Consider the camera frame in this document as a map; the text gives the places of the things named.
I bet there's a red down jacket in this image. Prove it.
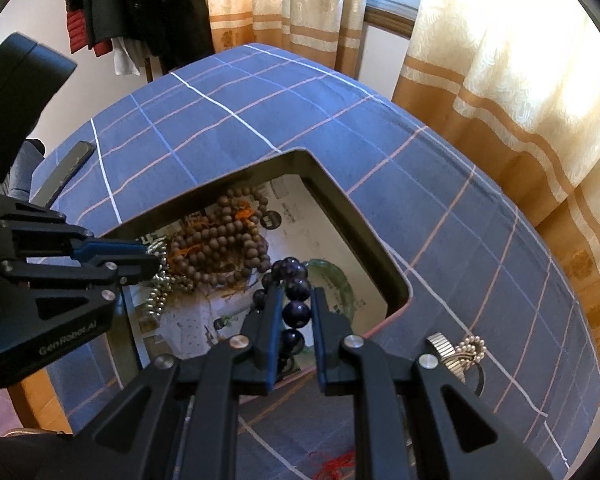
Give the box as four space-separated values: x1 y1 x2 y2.
66 0 114 57

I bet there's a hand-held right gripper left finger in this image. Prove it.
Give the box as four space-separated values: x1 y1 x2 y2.
71 285 286 480

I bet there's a beige patterned curtain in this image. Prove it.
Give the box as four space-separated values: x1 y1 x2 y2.
390 0 600 291
202 0 377 79

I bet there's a white pearl bracelet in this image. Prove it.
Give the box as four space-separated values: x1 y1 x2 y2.
455 337 487 362

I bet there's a blue plaid table cover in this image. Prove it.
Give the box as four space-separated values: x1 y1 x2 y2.
30 42 600 480

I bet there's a black ring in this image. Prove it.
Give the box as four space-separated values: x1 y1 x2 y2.
462 360 487 396

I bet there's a dark purple bead bracelet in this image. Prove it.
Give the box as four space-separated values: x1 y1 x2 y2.
252 256 313 367

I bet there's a red string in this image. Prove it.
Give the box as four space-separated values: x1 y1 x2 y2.
311 452 357 480

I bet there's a silver bead bracelet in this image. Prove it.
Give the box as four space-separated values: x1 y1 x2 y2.
142 239 174 319

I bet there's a brown wooden bead necklace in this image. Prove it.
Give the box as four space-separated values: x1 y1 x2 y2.
166 186 272 294

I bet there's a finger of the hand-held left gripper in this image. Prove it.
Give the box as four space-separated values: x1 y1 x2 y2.
0 204 97 262
0 239 162 312

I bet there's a dark-rimmed recessed box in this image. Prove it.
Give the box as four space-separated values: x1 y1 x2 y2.
100 149 412 402

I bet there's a black hanging coat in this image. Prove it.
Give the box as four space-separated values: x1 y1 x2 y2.
82 0 216 74

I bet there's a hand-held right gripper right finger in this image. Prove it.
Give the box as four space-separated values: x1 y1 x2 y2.
312 286 554 480

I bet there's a green jade bangle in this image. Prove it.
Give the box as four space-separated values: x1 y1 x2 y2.
302 258 355 332

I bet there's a black flat bar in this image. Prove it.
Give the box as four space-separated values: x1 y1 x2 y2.
30 141 97 209

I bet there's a silver metal watch band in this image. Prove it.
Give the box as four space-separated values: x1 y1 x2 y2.
426 332 469 382

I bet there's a newspaper lining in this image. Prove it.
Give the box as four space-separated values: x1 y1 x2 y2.
130 175 389 361

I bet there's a white hanging garment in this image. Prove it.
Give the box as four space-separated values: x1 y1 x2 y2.
111 37 149 77

